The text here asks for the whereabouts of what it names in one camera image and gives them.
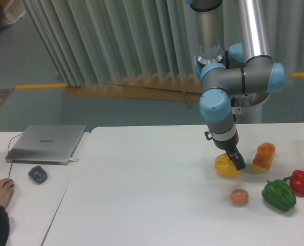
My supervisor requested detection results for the green bell pepper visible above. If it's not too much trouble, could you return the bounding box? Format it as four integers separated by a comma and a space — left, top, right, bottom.
262, 179, 296, 212

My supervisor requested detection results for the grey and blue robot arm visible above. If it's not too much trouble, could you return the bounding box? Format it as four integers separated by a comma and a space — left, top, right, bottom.
187, 1, 285, 170

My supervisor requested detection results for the yellow bell pepper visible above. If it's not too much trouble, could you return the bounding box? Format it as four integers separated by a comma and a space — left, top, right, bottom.
214, 153, 242, 178

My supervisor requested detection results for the red bell pepper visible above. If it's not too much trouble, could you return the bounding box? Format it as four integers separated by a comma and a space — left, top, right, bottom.
283, 170, 304, 195

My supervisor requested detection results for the white laptop cable plug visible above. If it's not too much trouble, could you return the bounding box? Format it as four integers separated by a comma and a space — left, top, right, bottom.
69, 158, 80, 162

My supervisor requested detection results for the brown egg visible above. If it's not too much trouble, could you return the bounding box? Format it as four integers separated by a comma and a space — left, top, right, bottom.
229, 189, 249, 206

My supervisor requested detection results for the black computer mouse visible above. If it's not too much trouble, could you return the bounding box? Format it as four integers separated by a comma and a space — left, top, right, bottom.
4, 179, 14, 200

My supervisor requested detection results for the silver closed laptop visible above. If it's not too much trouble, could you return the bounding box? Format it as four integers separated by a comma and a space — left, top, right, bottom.
5, 125, 86, 165

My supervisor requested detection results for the pale green pleated curtain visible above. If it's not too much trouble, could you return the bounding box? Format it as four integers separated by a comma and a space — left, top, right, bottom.
18, 0, 304, 87

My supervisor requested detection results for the orange bread loaf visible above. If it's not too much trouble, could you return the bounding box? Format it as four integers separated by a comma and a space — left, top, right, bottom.
253, 142, 275, 172

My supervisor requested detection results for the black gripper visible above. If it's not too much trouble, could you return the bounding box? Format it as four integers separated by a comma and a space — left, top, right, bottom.
204, 131, 246, 171

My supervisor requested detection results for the clear plastic bag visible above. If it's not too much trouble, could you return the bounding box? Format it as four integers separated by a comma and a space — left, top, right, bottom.
0, 0, 26, 27

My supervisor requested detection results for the black mouse cable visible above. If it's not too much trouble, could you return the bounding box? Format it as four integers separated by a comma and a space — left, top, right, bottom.
0, 130, 25, 180

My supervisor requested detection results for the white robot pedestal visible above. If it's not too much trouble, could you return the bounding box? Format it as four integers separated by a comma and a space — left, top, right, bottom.
230, 92, 269, 124

